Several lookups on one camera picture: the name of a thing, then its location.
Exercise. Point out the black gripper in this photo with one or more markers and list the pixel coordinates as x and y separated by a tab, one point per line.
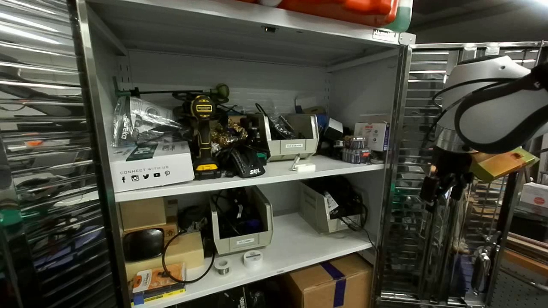
451	164

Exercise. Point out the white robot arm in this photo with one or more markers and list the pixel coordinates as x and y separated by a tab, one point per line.
498	121

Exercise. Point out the olive yellow flat block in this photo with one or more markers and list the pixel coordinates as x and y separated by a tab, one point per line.
503	164

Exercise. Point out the small white printed box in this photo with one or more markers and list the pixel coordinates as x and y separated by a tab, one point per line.
373	135

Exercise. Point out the white box red print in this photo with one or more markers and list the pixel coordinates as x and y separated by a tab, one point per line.
535	196

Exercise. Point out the black device beside bin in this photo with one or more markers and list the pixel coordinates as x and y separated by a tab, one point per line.
330	138

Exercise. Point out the green case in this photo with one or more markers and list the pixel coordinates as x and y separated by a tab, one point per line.
403	17

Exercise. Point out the grey labelled storage bin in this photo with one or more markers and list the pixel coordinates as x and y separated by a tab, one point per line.
292	149

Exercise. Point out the white metal shelf unit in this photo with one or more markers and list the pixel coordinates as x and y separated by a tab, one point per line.
309	239

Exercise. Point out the cardboard box with blue tape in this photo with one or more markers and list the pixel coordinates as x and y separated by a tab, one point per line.
309	284

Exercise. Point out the orange plastic case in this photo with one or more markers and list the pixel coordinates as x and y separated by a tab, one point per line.
343	8

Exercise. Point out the black battery charger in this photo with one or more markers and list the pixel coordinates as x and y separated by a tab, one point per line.
246	162

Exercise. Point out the grey open-front storage bin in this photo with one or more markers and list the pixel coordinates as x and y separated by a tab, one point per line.
242	243

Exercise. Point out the large brown cardboard box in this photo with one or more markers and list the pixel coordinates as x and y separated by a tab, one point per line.
186	249

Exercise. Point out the white product box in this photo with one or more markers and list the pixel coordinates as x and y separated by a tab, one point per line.
152	167

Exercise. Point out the small brown cardboard box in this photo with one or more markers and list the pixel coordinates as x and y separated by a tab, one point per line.
143	212

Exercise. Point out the black pouch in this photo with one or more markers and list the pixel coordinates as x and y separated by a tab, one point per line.
143	243

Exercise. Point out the yellow orange booklet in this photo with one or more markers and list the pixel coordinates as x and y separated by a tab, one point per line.
155	282

